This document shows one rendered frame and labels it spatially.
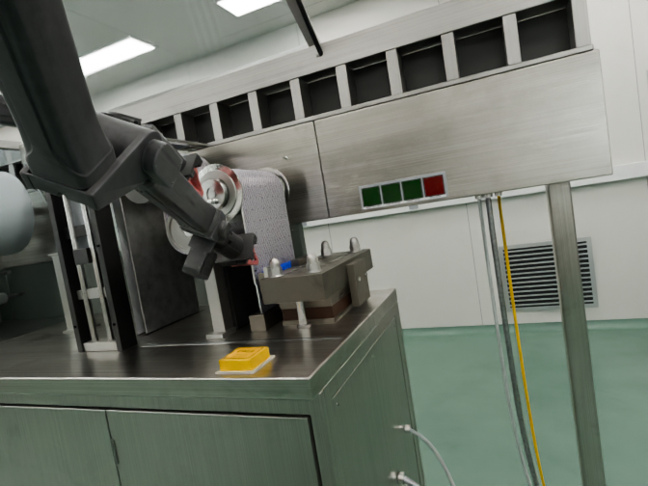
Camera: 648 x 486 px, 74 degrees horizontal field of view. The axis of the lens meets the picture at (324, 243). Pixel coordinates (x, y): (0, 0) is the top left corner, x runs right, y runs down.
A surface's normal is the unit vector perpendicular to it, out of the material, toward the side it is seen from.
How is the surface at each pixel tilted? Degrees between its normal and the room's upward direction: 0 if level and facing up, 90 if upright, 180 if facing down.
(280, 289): 90
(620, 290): 90
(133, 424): 90
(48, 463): 90
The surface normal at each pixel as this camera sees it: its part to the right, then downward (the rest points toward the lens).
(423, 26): -0.37, 0.13
